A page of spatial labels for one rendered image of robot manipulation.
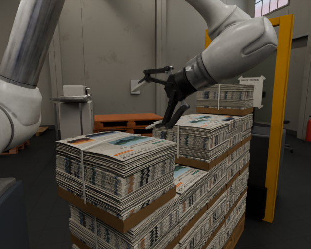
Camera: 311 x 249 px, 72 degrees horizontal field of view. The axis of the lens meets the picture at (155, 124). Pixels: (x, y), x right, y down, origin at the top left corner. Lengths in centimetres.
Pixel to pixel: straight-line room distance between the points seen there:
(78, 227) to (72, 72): 650
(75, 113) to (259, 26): 482
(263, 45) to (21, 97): 63
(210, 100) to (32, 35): 134
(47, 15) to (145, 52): 675
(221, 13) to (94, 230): 85
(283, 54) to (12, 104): 197
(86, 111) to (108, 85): 229
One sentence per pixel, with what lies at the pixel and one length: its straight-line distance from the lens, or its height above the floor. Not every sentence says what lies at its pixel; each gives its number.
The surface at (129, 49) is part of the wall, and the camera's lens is 734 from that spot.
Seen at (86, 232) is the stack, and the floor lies 71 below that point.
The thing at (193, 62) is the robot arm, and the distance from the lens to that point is 57.
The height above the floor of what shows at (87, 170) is 99.
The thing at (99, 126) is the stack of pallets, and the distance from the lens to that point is 317.
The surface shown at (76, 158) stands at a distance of 80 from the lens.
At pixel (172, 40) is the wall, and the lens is 771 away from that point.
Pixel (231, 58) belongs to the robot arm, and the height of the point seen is 132.
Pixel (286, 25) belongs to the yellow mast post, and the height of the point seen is 177.
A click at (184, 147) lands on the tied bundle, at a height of 93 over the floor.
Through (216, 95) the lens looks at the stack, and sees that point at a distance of 172.
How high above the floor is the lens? 126
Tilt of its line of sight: 10 degrees down
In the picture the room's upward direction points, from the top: straight up
